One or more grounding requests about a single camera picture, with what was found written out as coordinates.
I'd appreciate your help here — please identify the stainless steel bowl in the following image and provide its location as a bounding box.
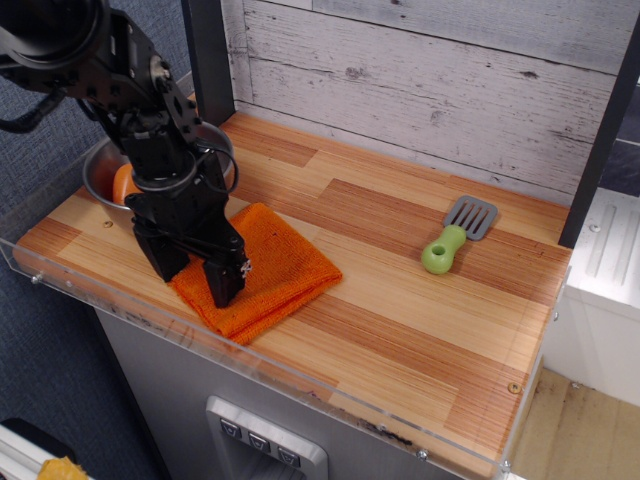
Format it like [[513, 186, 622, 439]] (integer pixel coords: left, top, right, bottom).
[[82, 123, 239, 216]]

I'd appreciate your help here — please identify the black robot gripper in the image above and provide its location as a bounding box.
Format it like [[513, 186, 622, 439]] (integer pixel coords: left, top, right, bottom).
[[125, 149, 252, 308]]

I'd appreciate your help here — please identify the orange cloth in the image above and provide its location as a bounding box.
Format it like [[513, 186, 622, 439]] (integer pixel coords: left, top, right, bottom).
[[169, 203, 343, 345]]

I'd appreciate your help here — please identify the green handled grey toy spatula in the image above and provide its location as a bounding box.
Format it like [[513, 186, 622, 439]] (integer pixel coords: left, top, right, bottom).
[[421, 195, 498, 275]]

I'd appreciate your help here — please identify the orange toy carrot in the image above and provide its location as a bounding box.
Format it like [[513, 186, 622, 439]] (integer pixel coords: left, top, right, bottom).
[[112, 163, 139, 205]]

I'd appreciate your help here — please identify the black right frame post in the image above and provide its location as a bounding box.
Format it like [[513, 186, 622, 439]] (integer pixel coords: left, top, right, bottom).
[[558, 18, 639, 248]]

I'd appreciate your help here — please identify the grey toy fridge cabinet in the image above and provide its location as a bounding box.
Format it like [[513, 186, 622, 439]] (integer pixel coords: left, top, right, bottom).
[[97, 311, 454, 479]]

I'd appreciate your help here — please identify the clear acrylic table guard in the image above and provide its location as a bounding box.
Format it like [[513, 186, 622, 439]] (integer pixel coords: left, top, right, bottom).
[[0, 69, 572, 480]]

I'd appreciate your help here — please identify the black frame post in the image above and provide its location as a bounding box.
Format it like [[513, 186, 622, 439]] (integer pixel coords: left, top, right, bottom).
[[181, 0, 236, 126], [558, 18, 639, 248]]

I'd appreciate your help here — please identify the white toy sink unit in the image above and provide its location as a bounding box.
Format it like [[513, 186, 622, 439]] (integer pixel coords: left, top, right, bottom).
[[541, 188, 639, 405]]

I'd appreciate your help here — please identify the black left frame post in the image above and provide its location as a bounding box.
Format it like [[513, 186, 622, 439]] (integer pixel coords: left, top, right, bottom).
[[181, 0, 236, 126]]

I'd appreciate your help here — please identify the black braided cable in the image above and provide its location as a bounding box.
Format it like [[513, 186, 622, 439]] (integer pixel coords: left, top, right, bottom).
[[0, 87, 66, 136]]

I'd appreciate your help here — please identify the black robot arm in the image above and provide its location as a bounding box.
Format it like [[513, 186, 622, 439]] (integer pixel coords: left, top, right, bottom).
[[1, 1, 250, 308]]

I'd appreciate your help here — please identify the yellow tape piece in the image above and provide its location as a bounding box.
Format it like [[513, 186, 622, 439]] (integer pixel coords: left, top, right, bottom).
[[36, 457, 89, 480]]

